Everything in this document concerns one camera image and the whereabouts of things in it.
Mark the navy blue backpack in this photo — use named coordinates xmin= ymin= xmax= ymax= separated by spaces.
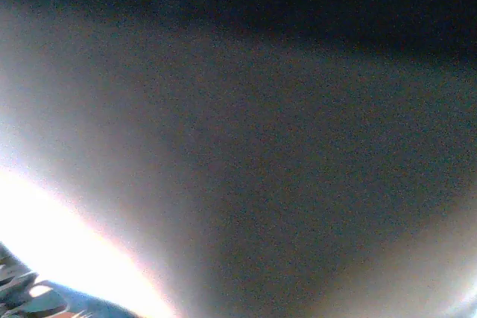
xmin=0 ymin=0 xmax=477 ymax=318

